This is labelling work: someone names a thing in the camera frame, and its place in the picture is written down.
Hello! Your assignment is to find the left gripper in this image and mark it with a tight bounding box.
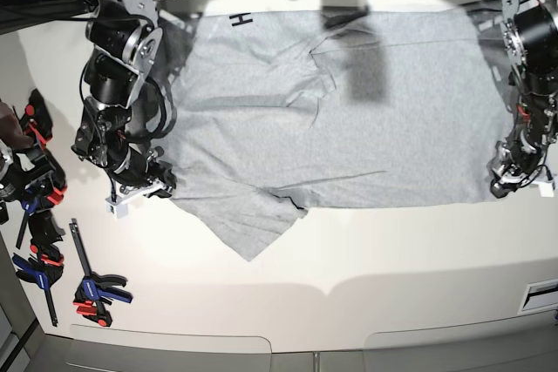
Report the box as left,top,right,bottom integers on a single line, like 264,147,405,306
489,137,557,199

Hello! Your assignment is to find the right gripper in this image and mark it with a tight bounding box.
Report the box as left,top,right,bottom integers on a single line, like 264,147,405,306
106,146,176,199

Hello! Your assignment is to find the grey T-shirt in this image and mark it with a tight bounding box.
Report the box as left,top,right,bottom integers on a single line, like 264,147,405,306
159,8,513,260

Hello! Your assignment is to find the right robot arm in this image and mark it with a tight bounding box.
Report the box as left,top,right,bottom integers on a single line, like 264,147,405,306
72,0,176,200

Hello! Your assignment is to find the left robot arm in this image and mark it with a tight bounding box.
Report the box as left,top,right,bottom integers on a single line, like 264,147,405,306
490,0,557,199

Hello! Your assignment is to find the person hand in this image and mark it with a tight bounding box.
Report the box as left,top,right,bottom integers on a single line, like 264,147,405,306
0,102,33,150

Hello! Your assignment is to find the bar clamp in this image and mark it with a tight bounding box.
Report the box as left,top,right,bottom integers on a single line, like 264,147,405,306
69,219,133,328
13,89,53,163
11,244,65,327
1,148,66,249

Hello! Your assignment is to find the top bar clamp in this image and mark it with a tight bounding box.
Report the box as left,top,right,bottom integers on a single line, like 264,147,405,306
13,89,53,163

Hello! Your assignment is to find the right bar clamp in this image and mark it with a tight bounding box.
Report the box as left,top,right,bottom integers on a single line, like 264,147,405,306
69,219,133,328

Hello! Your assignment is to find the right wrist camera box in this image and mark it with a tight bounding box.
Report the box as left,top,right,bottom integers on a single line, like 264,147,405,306
105,196,128,220

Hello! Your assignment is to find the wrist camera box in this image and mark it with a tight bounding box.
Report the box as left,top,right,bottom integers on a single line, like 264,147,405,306
534,179,555,198
105,196,128,220

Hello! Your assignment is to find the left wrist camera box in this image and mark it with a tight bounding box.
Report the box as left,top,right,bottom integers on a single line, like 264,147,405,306
534,179,555,198

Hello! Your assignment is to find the white slotted bracket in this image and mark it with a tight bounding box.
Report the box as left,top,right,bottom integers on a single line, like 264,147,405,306
518,279,557,315

